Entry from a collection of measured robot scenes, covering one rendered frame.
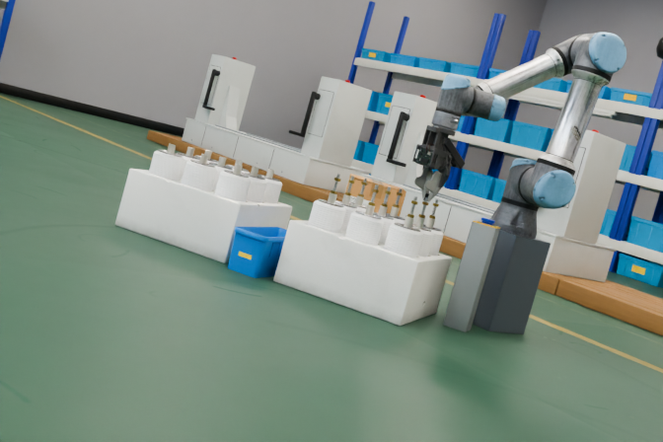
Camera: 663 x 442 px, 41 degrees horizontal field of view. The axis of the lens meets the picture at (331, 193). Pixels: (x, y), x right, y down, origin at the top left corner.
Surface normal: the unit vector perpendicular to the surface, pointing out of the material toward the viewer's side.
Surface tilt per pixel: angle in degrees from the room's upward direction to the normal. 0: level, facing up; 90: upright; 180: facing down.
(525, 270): 90
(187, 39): 90
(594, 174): 90
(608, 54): 82
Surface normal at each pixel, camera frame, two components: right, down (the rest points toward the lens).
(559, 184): 0.20, 0.26
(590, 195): 0.62, 0.22
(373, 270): -0.36, -0.04
